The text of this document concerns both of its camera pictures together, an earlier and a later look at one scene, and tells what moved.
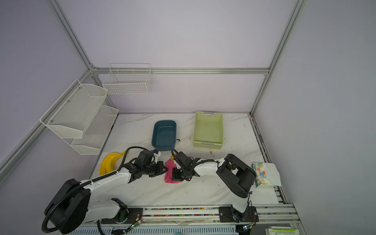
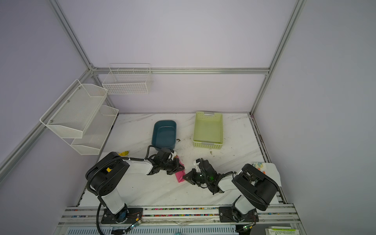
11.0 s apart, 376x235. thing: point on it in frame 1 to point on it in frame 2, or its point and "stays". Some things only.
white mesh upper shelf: x=71 y=115 stays
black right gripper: x=175 y=176 to x=191 y=179
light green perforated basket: x=208 y=131 stays
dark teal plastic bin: x=164 y=135 stays
